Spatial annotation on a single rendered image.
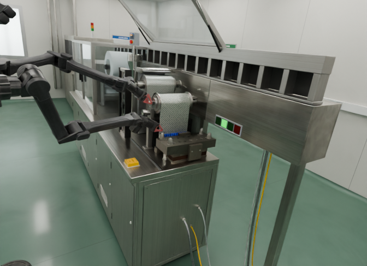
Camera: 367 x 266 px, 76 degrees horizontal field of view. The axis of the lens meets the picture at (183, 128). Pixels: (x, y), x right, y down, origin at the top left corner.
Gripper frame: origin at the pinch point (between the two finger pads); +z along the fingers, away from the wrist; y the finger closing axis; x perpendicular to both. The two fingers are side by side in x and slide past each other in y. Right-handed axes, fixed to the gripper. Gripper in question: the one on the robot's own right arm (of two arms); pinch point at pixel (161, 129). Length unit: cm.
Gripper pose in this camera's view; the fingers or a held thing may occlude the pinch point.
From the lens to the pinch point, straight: 166.6
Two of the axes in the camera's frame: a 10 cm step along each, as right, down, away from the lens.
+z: 6.9, 3.8, 6.2
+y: 5.2, 3.2, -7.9
